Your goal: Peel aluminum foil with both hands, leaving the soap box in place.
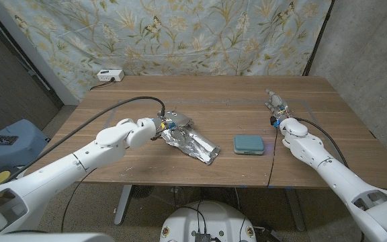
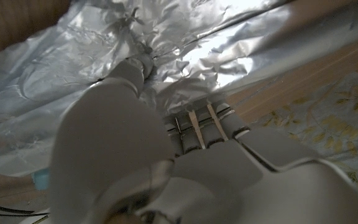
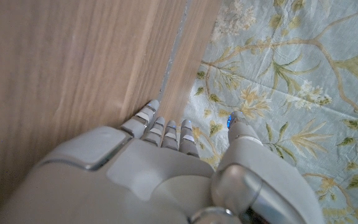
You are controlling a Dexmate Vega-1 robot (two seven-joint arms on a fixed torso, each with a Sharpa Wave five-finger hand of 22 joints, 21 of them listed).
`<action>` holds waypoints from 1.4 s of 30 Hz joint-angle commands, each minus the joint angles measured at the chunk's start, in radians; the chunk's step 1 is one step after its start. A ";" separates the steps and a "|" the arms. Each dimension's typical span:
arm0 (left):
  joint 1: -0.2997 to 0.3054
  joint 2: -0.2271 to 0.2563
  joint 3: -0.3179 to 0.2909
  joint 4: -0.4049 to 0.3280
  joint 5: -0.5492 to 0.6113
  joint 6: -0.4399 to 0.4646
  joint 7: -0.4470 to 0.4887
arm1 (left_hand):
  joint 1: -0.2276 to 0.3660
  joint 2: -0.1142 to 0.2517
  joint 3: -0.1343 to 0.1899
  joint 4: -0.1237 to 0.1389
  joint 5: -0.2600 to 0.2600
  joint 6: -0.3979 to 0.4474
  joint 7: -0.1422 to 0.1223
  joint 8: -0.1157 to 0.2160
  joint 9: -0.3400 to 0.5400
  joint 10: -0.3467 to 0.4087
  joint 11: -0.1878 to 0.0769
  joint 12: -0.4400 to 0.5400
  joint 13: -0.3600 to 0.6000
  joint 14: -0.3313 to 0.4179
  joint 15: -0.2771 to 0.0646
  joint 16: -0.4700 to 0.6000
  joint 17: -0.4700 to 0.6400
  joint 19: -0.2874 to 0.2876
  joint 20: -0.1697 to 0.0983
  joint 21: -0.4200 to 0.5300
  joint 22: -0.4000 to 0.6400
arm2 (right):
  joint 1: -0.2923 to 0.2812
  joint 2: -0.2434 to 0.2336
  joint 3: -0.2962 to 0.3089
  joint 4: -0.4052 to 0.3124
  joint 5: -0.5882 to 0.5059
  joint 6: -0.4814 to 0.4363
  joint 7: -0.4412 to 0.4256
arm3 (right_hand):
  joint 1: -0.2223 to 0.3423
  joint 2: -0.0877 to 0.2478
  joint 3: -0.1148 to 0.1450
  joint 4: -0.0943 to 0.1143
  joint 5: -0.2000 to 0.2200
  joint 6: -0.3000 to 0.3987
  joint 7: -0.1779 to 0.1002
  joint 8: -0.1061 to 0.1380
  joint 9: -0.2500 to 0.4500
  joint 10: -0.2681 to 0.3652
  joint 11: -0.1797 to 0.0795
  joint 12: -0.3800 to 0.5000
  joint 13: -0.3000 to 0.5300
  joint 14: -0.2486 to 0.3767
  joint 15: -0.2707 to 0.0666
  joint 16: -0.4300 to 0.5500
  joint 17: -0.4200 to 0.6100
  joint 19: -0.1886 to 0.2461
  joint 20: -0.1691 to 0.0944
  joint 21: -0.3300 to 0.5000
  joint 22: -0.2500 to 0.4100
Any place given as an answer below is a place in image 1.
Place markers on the white power strip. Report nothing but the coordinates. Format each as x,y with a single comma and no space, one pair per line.
110,75

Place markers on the teal sponge block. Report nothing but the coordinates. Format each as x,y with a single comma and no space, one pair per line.
249,144

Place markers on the floral backdrop cloth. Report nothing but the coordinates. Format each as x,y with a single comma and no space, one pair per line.
197,40

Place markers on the black ribbed round object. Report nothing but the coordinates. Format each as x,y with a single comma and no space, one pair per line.
142,191

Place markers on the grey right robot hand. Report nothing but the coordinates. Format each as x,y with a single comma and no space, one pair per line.
277,106

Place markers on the blue storage bin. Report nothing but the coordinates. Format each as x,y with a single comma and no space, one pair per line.
12,151

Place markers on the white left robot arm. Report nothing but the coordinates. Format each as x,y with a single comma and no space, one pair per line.
62,171

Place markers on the aluminum foil roll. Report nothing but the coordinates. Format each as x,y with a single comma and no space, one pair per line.
197,144

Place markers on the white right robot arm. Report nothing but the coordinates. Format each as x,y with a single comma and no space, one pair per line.
334,178

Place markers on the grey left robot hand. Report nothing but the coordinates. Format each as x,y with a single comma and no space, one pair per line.
176,120

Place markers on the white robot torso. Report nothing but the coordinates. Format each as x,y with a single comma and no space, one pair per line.
210,218

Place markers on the grey table leg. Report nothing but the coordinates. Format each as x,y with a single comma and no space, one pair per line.
123,205
296,210

